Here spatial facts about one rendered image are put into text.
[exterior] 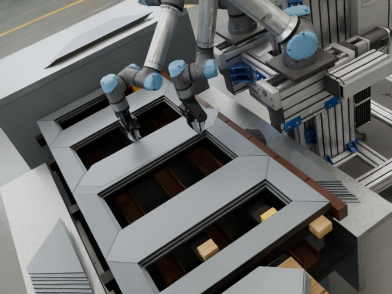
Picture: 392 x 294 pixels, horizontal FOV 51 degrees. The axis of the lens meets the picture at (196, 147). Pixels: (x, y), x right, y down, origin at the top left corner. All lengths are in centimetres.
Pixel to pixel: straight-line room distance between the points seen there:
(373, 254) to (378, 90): 118
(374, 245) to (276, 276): 116
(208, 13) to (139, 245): 92
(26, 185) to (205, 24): 122
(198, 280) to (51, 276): 62
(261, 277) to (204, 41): 95
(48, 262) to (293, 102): 120
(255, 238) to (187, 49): 165
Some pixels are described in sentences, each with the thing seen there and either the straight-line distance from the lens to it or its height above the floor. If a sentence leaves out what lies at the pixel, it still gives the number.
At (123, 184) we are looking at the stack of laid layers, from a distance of 183.
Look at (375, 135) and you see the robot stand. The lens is 271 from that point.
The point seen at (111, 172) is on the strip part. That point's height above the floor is 85.
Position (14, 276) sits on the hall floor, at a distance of 305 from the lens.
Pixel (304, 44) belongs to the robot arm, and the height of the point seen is 122.
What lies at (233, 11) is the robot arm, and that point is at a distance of 216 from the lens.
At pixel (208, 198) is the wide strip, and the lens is 158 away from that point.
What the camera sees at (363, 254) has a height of 55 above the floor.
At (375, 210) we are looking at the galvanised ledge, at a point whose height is 68.
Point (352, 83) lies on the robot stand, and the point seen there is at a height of 94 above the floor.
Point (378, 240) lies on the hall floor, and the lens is 245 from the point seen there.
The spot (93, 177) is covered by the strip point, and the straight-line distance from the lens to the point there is 191.
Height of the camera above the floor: 198
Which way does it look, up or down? 38 degrees down
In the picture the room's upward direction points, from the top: 19 degrees counter-clockwise
